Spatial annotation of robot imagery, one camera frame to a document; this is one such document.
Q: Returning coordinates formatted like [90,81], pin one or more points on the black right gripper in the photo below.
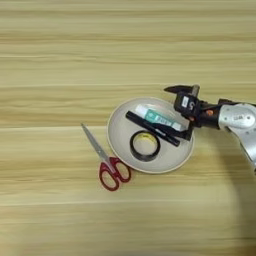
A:
[204,116]

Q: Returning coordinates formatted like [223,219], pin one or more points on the black marker pen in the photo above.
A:
[146,126]

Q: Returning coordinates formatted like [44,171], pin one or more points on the round beige plate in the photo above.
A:
[166,164]

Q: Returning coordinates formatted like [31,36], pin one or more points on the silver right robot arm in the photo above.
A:
[238,118]

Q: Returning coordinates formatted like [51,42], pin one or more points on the white green glue tube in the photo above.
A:
[156,117]

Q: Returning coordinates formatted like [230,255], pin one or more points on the black tape roll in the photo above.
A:
[133,152]

